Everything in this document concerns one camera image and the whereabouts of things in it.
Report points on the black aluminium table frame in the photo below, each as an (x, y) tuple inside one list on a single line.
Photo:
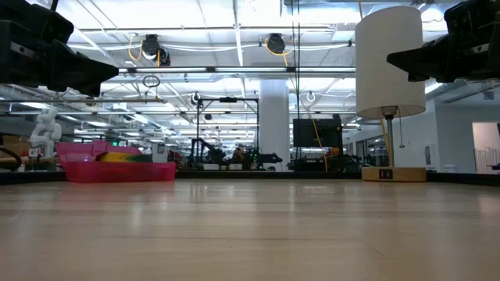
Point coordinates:
[(234, 174)]

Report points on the yellow green crayon box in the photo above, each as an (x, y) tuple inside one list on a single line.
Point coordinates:
[(125, 157)]

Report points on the black metal frame rig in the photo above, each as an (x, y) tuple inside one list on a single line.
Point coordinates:
[(228, 99)]

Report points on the black background robot arm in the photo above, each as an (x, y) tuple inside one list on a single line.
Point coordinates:
[(265, 158)]

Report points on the white round pillar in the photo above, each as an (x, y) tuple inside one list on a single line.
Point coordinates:
[(274, 125)]

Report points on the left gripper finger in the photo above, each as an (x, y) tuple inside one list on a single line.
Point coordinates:
[(78, 80), (78, 58)]

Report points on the pink plastic pencil case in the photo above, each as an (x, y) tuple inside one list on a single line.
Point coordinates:
[(117, 172)]

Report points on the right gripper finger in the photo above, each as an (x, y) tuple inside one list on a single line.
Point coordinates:
[(426, 71), (423, 52)]

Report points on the white shade table lamp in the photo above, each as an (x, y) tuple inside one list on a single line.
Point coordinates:
[(375, 58)]

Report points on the black monitor screen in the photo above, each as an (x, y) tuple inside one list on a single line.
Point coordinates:
[(317, 132)]

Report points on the brown cardboard box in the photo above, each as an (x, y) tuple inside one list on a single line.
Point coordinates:
[(15, 144)]

